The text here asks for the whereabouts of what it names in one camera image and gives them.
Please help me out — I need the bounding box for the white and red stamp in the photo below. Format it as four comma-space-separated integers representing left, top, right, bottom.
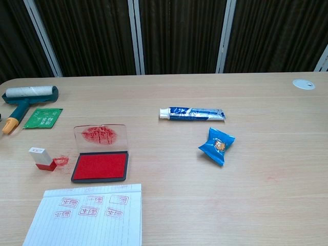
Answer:
28, 147, 57, 172

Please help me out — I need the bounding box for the blue white toothpaste tube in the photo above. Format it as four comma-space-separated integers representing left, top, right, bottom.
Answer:
159, 107, 227, 121

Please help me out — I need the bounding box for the blue snack packet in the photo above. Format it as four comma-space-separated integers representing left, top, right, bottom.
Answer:
197, 127, 236, 167

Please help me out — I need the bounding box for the red ink pad case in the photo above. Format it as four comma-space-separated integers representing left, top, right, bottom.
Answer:
71, 124, 130, 183

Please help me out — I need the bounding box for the dark partition panel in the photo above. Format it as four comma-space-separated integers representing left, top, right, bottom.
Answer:
138, 0, 228, 75
224, 0, 328, 74
34, 0, 136, 77
0, 0, 55, 84

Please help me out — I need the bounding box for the green sachet packet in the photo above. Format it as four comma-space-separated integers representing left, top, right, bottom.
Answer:
22, 108, 64, 130

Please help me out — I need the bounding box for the white lined paper sheet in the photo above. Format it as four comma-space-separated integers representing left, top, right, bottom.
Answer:
22, 183, 143, 246

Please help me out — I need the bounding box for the teal lint roller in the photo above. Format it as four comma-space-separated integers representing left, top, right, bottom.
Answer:
2, 85, 59, 135

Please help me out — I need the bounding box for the grey partition post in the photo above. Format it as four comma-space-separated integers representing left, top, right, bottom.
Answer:
23, 0, 64, 77
314, 44, 328, 72
215, 0, 237, 74
127, 0, 146, 75

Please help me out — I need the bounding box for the grey round cable grommet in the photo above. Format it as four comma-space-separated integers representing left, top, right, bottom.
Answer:
292, 78, 316, 90

